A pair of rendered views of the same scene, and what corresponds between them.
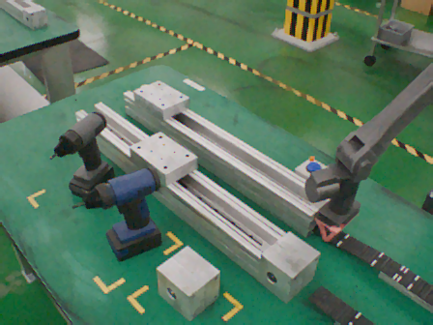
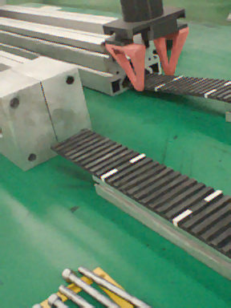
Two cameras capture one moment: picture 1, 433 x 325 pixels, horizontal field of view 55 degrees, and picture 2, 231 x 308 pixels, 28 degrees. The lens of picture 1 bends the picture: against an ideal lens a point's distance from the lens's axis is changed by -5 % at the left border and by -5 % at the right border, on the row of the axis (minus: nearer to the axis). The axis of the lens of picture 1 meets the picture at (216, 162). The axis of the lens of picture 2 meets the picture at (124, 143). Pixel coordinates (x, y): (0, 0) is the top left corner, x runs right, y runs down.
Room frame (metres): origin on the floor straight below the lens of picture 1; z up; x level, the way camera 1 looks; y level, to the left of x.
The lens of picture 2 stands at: (0.12, -0.40, 1.04)
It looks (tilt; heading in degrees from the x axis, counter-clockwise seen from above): 27 degrees down; 14
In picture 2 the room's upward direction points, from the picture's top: 12 degrees counter-clockwise
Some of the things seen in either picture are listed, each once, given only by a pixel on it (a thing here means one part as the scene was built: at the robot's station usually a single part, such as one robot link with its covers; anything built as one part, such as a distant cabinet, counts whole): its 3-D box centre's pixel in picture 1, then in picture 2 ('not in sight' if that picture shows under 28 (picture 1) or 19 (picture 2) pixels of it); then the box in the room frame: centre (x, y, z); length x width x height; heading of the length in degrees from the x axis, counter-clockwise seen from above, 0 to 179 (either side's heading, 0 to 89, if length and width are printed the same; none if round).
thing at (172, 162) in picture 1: (163, 162); not in sight; (0.94, 0.15, 0.87); 0.16 x 0.11 x 0.07; 45
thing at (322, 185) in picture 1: (335, 175); not in sight; (0.74, -0.27, 1.00); 0.12 x 0.09 x 0.12; 111
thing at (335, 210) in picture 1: (341, 201); (141, 2); (0.76, -0.30, 0.91); 0.10 x 0.07 x 0.07; 135
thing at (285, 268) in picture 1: (291, 264); (42, 107); (0.63, -0.18, 0.83); 0.12 x 0.09 x 0.10; 135
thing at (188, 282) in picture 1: (192, 280); not in sight; (0.58, 0.04, 0.83); 0.11 x 0.10 x 0.10; 137
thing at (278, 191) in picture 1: (213, 148); (21, 34); (1.07, 0.01, 0.82); 0.80 x 0.10 x 0.09; 45
